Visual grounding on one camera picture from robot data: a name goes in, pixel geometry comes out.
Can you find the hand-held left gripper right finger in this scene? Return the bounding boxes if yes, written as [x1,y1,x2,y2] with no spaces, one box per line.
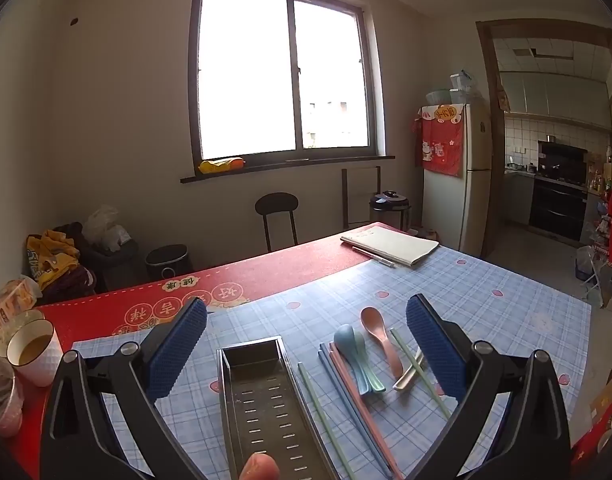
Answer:
[405,293,573,480]

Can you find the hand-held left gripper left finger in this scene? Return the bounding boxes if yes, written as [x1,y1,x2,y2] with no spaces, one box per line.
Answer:
[40,296,209,480]

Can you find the beige spoon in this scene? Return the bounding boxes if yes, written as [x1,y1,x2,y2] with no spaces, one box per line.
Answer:
[393,352,427,392]

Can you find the green spoon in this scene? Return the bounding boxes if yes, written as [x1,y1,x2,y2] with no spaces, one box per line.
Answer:
[355,331,387,394]

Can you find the pink spoon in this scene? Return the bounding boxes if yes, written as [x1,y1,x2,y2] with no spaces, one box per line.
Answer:
[360,306,405,380]

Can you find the blue spoon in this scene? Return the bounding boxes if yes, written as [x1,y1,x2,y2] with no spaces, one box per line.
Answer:
[333,324,377,396]

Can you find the blue chopstick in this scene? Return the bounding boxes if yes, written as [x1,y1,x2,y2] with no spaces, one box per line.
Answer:
[318,344,389,480]
[322,342,396,480]

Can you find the metal utensil tray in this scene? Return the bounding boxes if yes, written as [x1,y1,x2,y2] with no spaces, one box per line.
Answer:
[217,337,342,480]

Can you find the person's left hand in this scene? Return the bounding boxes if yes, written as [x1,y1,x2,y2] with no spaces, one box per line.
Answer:
[238,452,281,480]

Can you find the blue plaid table mat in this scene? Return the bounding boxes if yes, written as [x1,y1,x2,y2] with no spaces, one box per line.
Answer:
[71,247,593,480]

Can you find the black round bin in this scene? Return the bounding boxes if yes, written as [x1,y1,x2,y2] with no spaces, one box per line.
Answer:
[146,244,193,281]

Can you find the cardboard box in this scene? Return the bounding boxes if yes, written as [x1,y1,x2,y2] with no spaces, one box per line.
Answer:
[588,367,612,426]

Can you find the black oven stove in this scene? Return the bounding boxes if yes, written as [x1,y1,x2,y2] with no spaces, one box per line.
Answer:
[528,175,589,243]

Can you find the dark clothes pile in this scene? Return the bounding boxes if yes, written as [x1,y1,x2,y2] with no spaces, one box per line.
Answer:
[41,222,142,301]

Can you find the grey pen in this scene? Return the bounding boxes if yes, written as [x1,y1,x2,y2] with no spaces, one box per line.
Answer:
[351,246,397,269]

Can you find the beige notebook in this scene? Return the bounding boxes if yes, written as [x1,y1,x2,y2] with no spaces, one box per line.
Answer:
[340,225,440,268]

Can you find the red printed tablecloth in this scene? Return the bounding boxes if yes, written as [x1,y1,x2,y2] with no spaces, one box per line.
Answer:
[6,222,402,480]

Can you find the white textured cup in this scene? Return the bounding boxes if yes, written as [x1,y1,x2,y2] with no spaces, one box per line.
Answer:
[6,320,64,387]

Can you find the clear plastic bag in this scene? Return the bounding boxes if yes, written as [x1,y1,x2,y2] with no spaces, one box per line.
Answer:
[82,205,132,251]

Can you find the black range hood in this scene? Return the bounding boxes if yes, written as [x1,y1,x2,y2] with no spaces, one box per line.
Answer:
[537,141,587,183]

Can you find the black pressure cooker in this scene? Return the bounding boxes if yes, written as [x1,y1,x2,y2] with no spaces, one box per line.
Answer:
[369,190,412,233]

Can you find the yellow garment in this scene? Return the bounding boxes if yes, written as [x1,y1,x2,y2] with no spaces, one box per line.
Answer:
[26,230,82,288]

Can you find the white fridge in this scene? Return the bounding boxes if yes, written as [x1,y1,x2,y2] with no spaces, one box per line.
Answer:
[418,102,493,258]

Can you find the black round chair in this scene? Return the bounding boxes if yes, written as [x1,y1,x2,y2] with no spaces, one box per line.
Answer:
[254,192,300,253]

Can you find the orange snack packet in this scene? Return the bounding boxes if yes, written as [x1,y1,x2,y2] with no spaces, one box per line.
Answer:
[0,277,39,336]

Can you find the wooden rack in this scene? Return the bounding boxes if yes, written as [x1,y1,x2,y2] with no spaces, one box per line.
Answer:
[341,166,382,228]

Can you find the clear plastic cup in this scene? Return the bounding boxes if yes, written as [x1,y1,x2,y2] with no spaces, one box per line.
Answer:
[0,357,24,438]

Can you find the yellow packet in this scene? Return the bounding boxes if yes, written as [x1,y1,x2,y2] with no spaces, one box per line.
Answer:
[198,157,246,175]

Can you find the red printed cloth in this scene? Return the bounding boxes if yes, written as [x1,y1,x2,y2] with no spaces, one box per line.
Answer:
[412,105,467,178]

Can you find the dark window sill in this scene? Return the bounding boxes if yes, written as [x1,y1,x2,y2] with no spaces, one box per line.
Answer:
[180,155,396,184]

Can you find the clear storage container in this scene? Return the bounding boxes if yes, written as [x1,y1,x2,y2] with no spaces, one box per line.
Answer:
[448,71,474,105]

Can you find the dark framed window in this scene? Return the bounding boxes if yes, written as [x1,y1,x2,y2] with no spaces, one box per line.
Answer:
[188,0,389,173]

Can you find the wooden door frame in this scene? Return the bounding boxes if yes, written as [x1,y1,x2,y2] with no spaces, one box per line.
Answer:
[476,20,612,261]

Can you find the kitchen wall cabinets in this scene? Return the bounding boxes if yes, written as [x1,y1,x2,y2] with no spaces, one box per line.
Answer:
[498,71,612,131]

